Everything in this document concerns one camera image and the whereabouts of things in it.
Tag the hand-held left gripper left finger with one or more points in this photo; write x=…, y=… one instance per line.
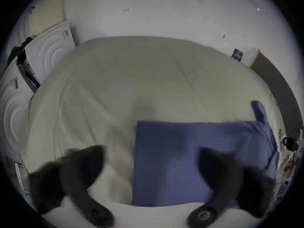
x=78, y=174

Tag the dark brown padded headboard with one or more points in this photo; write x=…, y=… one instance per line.
x=276, y=84

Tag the pale yellow cushion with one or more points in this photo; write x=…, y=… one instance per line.
x=46, y=14

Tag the small blue packet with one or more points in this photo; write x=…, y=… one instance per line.
x=237, y=54

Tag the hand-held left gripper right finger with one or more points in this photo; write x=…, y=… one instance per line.
x=228, y=182

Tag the blue garment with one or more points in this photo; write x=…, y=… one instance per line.
x=166, y=163

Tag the bed with beige sheet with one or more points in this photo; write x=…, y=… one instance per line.
x=133, y=79

